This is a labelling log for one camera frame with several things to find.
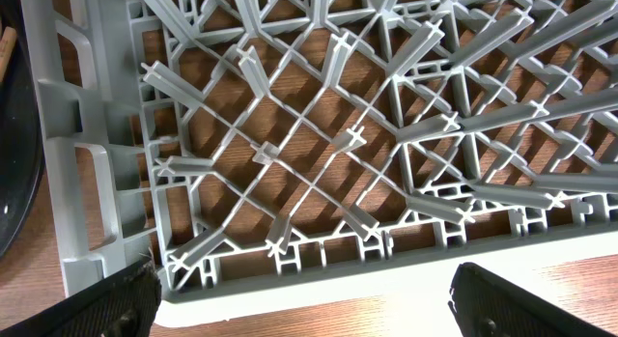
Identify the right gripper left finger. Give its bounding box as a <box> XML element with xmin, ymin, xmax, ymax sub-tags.
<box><xmin>1</xmin><ymin>259</ymin><xmax>162</xmax><ymax>337</ymax></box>

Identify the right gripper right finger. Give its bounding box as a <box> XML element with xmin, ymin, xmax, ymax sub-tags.
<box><xmin>448</xmin><ymin>262</ymin><xmax>610</xmax><ymax>337</ymax></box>

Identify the grey dishwasher rack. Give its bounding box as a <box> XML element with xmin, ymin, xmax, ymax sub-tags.
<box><xmin>21</xmin><ymin>0</ymin><xmax>617</xmax><ymax>327</ymax></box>

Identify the wooden chopstick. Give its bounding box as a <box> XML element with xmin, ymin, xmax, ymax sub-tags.
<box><xmin>0</xmin><ymin>27</ymin><xmax>17</xmax><ymax>82</ymax></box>

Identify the round black tray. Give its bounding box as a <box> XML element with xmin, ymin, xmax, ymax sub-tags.
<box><xmin>1</xmin><ymin>0</ymin><xmax>44</xmax><ymax>254</ymax></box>

